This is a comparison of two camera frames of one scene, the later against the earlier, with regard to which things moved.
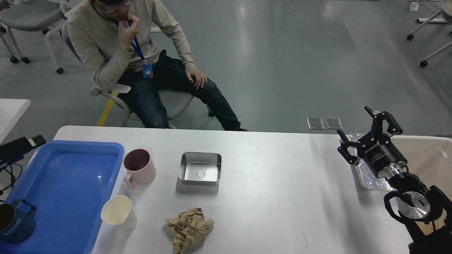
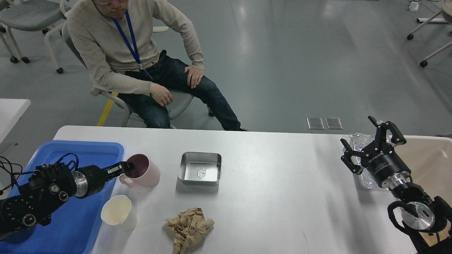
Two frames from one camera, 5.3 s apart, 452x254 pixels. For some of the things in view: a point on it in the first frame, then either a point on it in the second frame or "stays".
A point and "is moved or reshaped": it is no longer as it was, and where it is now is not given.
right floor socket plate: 333,124 stays
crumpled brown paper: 189,229 stays
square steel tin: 199,169 stays
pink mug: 138,162 is moved or reshaped
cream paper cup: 117,210 stays
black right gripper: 380,152 → 381,158
